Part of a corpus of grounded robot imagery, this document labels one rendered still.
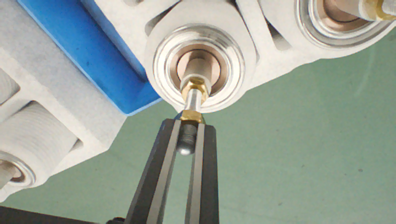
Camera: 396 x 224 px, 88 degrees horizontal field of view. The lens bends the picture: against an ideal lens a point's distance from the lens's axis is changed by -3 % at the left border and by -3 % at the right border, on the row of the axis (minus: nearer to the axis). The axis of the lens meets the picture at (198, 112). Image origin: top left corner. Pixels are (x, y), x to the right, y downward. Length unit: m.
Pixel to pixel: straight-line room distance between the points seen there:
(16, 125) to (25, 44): 0.11
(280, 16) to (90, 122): 0.30
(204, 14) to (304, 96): 0.39
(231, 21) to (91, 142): 0.29
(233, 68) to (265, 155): 0.46
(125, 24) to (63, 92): 0.16
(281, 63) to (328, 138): 0.39
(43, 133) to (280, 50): 0.33
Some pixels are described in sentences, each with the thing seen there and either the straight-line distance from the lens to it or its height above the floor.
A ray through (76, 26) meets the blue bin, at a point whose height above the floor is 0.06.
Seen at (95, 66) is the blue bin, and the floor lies 0.09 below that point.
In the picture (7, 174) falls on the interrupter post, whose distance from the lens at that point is 0.37.
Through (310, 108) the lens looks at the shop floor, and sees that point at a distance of 0.54.
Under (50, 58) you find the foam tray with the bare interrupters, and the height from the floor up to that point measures 0.13.
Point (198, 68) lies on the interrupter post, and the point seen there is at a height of 0.27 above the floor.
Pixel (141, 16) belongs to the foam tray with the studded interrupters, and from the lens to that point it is 0.25.
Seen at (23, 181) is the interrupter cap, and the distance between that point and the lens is 0.39.
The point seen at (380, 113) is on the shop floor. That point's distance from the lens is 0.63.
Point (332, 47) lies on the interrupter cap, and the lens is 0.19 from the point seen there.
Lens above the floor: 0.41
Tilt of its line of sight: 55 degrees down
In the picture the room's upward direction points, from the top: 173 degrees counter-clockwise
